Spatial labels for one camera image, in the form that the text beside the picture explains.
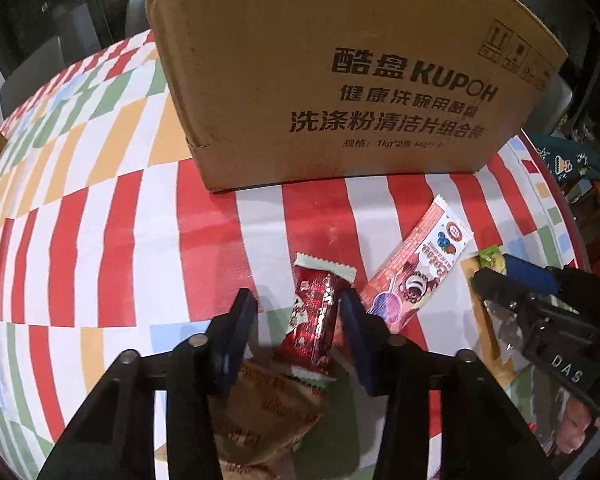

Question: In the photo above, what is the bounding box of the long red cartoon strip packet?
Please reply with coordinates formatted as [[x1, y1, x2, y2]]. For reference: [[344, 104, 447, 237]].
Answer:
[[360, 194, 476, 334]]

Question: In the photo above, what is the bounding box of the green patterned cloth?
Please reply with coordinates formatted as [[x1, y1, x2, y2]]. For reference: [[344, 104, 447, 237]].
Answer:
[[530, 132, 600, 186]]

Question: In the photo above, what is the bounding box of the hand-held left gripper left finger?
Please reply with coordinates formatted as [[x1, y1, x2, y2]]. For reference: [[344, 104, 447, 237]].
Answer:
[[37, 287, 258, 480]]

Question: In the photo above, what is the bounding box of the grey dining chair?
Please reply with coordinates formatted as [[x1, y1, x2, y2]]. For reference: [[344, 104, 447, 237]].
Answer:
[[0, 35, 71, 116], [124, 0, 149, 37], [522, 72, 574, 134]]

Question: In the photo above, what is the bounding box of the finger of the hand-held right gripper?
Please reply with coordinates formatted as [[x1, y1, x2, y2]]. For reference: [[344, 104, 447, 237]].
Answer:
[[502, 254, 564, 294], [470, 266, 547, 322]]

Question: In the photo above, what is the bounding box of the red candy packet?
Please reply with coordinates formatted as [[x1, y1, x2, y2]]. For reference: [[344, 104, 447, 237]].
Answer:
[[275, 252, 359, 384]]

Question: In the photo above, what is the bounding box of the clear plastic packet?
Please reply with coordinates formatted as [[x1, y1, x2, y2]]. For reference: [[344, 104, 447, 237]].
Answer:
[[484, 300, 529, 362]]

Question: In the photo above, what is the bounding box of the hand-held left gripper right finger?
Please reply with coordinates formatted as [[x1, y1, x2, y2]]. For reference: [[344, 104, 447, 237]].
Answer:
[[336, 286, 570, 480]]

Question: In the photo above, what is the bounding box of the tan snack packet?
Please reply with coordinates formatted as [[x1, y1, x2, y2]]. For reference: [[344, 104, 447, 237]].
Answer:
[[209, 357, 331, 480]]

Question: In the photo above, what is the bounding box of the printed picture snack packet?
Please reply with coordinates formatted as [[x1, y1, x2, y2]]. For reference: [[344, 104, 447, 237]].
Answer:
[[509, 364, 600, 462]]

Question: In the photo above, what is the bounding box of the brown cardboard box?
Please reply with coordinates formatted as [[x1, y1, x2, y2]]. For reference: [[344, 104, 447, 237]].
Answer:
[[140, 0, 570, 195]]

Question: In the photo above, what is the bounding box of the colourful checked tablecloth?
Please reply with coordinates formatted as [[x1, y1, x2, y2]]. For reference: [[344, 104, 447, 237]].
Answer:
[[0, 27, 594, 480]]

